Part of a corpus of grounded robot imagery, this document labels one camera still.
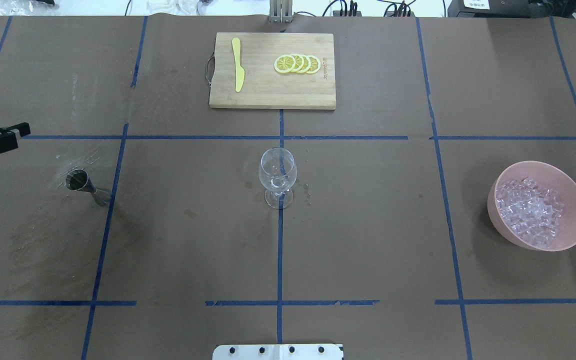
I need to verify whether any steel cocktail jigger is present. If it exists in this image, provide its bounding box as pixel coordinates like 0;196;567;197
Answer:
65;169;112;207

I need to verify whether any clear wine glass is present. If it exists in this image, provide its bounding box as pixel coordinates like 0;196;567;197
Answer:
258;146;298;210

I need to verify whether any clear ice cubes pile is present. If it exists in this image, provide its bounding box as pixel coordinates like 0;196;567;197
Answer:
494;177;565;249

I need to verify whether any yellow plastic knife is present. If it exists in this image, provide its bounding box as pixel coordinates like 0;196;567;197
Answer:
231;38;246;92

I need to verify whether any bamboo cutting board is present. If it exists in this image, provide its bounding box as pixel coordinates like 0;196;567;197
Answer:
209;32;337;110

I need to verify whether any back lemon slice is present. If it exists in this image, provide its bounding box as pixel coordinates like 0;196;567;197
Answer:
305;55;322;75

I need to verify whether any pink bowl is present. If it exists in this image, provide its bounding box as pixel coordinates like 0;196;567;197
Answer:
487;161;576;252

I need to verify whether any aluminium frame post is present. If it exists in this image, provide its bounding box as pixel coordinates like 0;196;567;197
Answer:
269;0;294;24

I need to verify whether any metal base plate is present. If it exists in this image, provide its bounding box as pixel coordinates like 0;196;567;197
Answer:
212;343;345;360

